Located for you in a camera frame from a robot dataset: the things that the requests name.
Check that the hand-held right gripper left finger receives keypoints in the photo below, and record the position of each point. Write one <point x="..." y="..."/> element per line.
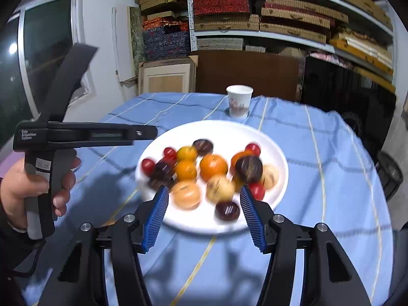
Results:
<point x="156" y="220"/>

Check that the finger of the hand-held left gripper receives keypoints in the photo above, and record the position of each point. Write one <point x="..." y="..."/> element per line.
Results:
<point x="127" y="130"/>

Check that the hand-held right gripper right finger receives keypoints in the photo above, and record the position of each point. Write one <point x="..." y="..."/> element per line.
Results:
<point x="253" y="220"/>

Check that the dark red plum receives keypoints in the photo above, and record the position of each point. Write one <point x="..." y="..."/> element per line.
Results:
<point x="227" y="211"/>
<point x="162" y="169"/>

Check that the red tomato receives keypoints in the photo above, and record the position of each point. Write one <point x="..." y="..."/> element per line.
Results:
<point x="170" y="153"/>
<point x="252" y="149"/>
<point x="257" y="190"/>
<point x="147" y="165"/>

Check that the dark purple mangosteen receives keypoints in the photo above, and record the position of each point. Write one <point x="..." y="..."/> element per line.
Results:
<point x="249" y="168"/>
<point x="203" y="146"/>
<point x="161" y="184"/>

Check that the pale orange persimmon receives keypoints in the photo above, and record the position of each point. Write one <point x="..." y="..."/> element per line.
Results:
<point x="185" y="194"/>

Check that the yellow striped pepino melon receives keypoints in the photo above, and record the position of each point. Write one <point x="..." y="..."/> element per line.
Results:
<point x="271" y="177"/>
<point x="220" y="188"/>

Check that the orange-yellow tomato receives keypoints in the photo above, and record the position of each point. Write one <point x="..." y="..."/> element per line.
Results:
<point x="185" y="170"/>

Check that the yellow tomato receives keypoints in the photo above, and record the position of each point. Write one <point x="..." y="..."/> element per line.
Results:
<point x="187" y="153"/>

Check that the white oval plate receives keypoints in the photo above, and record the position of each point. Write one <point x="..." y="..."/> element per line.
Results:
<point x="223" y="134"/>

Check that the person's left hand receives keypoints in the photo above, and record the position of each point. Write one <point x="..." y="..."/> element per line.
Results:
<point x="12" y="191"/>

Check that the blue checked tablecloth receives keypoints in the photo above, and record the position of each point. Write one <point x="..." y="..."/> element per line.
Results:
<point x="318" y="165"/>

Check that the narrow white board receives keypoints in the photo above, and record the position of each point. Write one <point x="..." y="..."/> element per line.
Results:
<point x="119" y="44"/>

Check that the stack of blue patterned boxes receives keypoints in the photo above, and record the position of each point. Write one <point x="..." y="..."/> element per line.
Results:
<point x="165" y="44"/>

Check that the green patterned board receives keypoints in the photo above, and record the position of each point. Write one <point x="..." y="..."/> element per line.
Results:
<point x="136" y="35"/>

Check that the orange-red patterned boxes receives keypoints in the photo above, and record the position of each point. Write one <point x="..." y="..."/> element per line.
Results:
<point x="159" y="24"/>

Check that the white framed sliding window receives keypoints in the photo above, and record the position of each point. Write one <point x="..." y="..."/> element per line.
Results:
<point x="44" y="22"/>

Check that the white paper cup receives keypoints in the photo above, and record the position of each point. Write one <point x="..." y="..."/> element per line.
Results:
<point x="239" y="102"/>

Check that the white metal shelf rack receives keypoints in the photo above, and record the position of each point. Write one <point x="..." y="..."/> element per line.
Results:
<point x="190" y="22"/>

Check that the grey-white woven box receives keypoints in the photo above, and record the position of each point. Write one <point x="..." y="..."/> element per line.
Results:
<point x="220" y="44"/>

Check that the brown board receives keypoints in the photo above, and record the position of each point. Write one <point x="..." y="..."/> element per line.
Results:
<point x="248" y="70"/>

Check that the black wheel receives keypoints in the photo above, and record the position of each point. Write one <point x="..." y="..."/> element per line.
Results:
<point x="390" y="175"/>

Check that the black flat panel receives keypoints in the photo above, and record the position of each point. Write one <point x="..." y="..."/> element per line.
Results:
<point x="344" y="95"/>

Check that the large red patterned box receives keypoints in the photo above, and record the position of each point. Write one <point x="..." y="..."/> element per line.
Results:
<point x="220" y="3"/>

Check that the pink patterned cloth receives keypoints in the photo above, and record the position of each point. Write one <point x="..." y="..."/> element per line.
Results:
<point x="322" y="57"/>

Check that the stack of tan woven boxes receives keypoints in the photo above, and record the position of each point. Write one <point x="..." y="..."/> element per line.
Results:
<point x="287" y="16"/>

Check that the stack of yellow flat boxes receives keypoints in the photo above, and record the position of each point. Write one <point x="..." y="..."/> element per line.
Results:
<point x="357" y="46"/>

